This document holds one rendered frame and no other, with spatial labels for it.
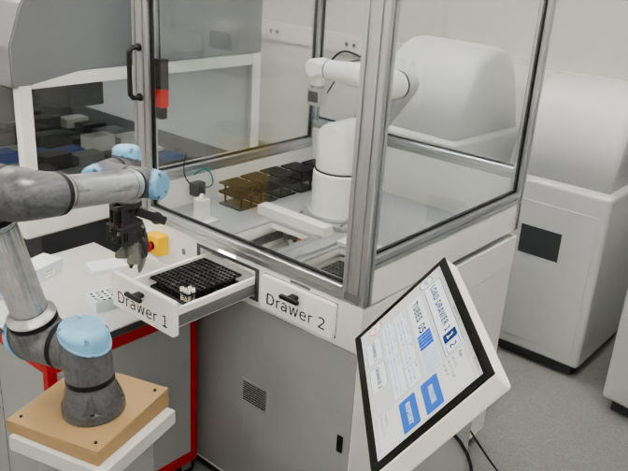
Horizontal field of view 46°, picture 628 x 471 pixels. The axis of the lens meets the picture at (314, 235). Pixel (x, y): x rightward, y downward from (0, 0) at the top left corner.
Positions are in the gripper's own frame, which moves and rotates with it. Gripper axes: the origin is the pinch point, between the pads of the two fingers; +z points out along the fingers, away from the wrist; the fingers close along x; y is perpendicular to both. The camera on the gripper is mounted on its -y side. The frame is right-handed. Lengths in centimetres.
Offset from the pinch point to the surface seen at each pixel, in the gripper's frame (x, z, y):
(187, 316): 12.9, 14.1, -7.4
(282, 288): 26.3, 8.8, -33.1
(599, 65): -7, -25, -356
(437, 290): 85, -16, -20
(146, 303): 2.1, 11.7, -1.1
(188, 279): 0.8, 10.1, -18.1
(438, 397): 105, -10, 9
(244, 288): 12.7, 12.8, -30.5
